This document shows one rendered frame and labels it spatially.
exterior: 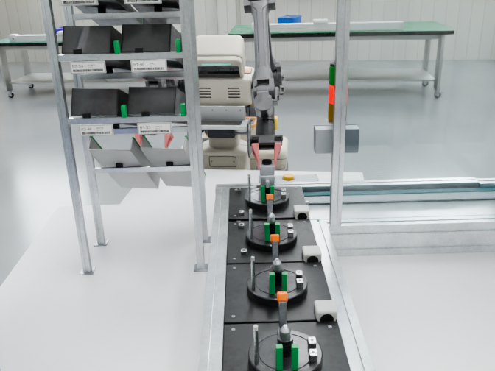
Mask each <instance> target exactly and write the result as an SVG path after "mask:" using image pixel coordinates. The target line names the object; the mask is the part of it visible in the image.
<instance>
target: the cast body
mask: <svg viewBox="0 0 495 371"><path fill-rule="evenodd" d="M274 174H275V166H274V162H273V161H271V159H264V160H263V161H262V162H260V170H259V178H260V185H261V186H266V188H269V187H270V186H274V185H275V175H274Z"/></svg>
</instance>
